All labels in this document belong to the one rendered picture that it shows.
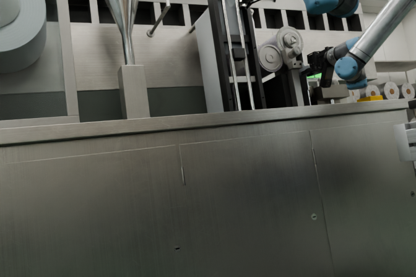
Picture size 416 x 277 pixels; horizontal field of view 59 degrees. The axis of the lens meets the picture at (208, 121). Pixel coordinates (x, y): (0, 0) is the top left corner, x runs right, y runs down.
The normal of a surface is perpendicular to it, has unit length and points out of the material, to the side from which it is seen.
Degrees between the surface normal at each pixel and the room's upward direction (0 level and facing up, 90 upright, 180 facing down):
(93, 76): 90
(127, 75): 90
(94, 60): 90
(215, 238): 90
